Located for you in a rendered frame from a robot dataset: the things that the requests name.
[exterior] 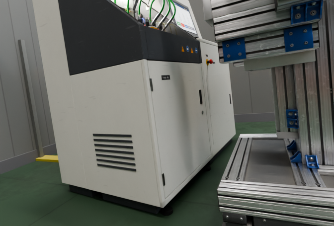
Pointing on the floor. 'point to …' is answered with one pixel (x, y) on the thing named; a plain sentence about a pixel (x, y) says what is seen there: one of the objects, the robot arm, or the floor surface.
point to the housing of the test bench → (58, 83)
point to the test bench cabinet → (123, 136)
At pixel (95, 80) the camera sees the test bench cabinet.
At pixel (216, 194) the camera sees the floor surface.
